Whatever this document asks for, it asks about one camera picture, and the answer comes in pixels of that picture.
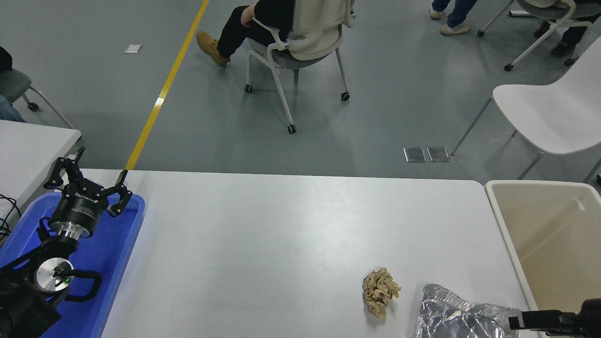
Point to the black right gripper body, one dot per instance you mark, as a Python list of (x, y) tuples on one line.
[(592, 319)]

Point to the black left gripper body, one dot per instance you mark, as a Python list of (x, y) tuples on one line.
[(77, 209)]

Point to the tan paper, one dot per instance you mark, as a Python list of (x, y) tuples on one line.
[(380, 291)]

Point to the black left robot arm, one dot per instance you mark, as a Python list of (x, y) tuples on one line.
[(19, 305)]

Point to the person's left hand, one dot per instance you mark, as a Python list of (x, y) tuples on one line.
[(247, 15)]

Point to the white side table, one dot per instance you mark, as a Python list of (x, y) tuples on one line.
[(28, 150)]

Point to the blue plastic tray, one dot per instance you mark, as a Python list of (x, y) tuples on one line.
[(117, 244)]

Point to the large pale bin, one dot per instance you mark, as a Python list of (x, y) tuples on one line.
[(544, 234)]

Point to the person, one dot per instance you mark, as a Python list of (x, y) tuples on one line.
[(570, 36), (239, 28), (7, 112), (453, 29)]

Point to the grey swivel chair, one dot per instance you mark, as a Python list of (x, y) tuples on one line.
[(11, 84)]

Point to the yellow floor tape line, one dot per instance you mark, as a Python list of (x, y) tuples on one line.
[(162, 94)]

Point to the silver floor plate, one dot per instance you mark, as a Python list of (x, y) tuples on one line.
[(438, 154), (414, 154)]

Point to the white plastic chair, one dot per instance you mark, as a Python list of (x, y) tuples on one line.
[(563, 108)]

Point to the white-framed office chair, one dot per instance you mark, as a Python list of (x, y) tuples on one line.
[(319, 28)]

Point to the grey wheeled office chair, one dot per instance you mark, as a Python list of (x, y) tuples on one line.
[(544, 9)]

